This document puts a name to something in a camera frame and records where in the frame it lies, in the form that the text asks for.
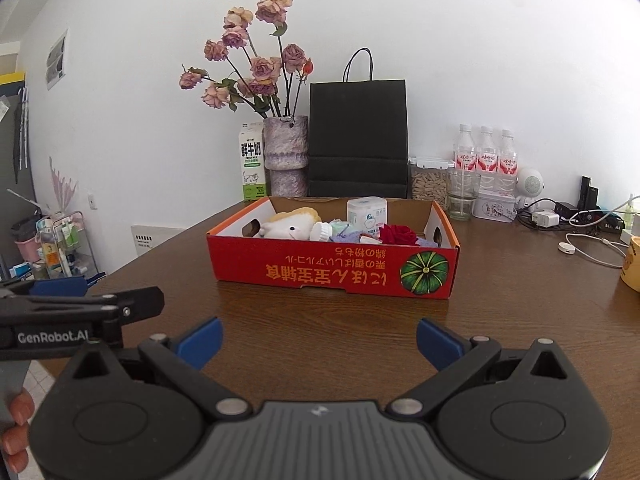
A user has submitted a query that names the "white flat panel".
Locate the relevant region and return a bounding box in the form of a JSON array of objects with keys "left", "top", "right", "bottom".
[{"left": 131, "top": 224, "right": 187, "bottom": 252}]

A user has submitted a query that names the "red artificial rose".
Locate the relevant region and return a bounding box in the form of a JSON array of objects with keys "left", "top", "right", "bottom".
[{"left": 378, "top": 224, "right": 418, "bottom": 247}]

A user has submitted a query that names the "yellow cup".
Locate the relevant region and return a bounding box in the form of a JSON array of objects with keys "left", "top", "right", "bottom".
[{"left": 620, "top": 235, "right": 640, "bottom": 293}]

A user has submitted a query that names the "clear seed container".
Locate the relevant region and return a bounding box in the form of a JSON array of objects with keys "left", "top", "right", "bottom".
[{"left": 409, "top": 157, "right": 451, "bottom": 206}]

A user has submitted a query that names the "black upright device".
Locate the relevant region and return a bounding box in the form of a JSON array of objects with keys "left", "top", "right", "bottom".
[{"left": 580, "top": 176, "right": 600, "bottom": 208}]

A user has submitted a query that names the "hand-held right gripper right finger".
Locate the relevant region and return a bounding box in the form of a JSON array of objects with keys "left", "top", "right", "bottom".
[{"left": 387, "top": 316, "right": 586, "bottom": 423}]

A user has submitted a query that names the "wire storage cart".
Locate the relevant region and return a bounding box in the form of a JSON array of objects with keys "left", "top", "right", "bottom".
[{"left": 10, "top": 210, "right": 98, "bottom": 281}]

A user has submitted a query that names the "white green milk carton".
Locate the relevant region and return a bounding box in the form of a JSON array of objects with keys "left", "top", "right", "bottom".
[{"left": 237, "top": 121, "right": 266, "bottom": 202}]

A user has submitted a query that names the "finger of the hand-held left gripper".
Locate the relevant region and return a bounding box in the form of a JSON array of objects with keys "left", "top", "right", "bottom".
[
  {"left": 0, "top": 272, "right": 107, "bottom": 298},
  {"left": 87, "top": 287, "right": 166, "bottom": 322}
]

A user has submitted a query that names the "translucent cotton swab box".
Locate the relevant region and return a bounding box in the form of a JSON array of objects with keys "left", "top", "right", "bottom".
[{"left": 346, "top": 197, "right": 390, "bottom": 238}]

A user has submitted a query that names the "black paper bag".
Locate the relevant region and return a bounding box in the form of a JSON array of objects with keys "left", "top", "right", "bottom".
[{"left": 307, "top": 47, "right": 410, "bottom": 200}]

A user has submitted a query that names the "clear water bottle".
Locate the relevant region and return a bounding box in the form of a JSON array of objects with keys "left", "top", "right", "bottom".
[
  {"left": 454, "top": 124, "right": 476, "bottom": 173},
  {"left": 476, "top": 126, "right": 498, "bottom": 196},
  {"left": 497, "top": 129, "right": 518, "bottom": 196}
]

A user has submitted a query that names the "purple textured vase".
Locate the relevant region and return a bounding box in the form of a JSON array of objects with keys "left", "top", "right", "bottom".
[{"left": 262, "top": 115, "right": 310, "bottom": 198}]

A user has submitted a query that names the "person's left hand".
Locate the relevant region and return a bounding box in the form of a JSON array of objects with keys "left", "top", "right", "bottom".
[{"left": 0, "top": 390, "right": 35, "bottom": 476}]

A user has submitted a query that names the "wall poster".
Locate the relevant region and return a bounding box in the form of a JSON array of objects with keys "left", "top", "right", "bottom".
[{"left": 45, "top": 29, "right": 69, "bottom": 92}]

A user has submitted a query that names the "pink coral wall sticker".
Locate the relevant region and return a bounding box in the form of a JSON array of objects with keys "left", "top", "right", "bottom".
[{"left": 47, "top": 156, "right": 80, "bottom": 211}]

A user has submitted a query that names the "red cardboard box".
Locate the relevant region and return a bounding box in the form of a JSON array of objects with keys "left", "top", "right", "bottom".
[{"left": 206, "top": 196, "right": 461, "bottom": 301}]

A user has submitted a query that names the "white round robot speaker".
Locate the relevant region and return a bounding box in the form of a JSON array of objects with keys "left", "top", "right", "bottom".
[{"left": 515, "top": 166, "right": 546, "bottom": 208}]

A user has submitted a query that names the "dried rose bouquet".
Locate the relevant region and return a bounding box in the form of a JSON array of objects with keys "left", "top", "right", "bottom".
[{"left": 179, "top": 0, "right": 315, "bottom": 120}]

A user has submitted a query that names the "white floral tin box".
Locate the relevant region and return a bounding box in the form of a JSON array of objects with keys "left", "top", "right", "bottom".
[{"left": 472, "top": 191, "right": 517, "bottom": 221}]

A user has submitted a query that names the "plush sheep toy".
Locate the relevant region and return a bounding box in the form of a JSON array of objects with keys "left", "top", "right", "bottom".
[{"left": 257, "top": 207, "right": 323, "bottom": 240}]

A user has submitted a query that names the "white cable with puck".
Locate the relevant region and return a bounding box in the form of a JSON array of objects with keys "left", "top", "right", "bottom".
[{"left": 557, "top": 232, "right": 628, "bottom": 268}]

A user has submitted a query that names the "clear glass cup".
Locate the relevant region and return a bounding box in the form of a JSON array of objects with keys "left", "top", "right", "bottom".
[{"left": 446, "top": 167, "right": 482, "bottom": 222}]

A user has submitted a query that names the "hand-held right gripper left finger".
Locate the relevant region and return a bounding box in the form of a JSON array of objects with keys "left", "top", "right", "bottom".
[{"left": 52, "top": 316, "right": 253, "bottom": 423}]

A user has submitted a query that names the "dark grey cabinet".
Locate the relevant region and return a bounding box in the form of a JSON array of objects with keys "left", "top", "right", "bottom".
[{"left": 0, "top": 72, "right": 37, "bottom": 281}]

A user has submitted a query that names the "purple drawstring pouch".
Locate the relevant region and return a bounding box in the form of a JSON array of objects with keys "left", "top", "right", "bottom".
[{"left": 330, "top": 230, "right": 438, "bottom": 249}]

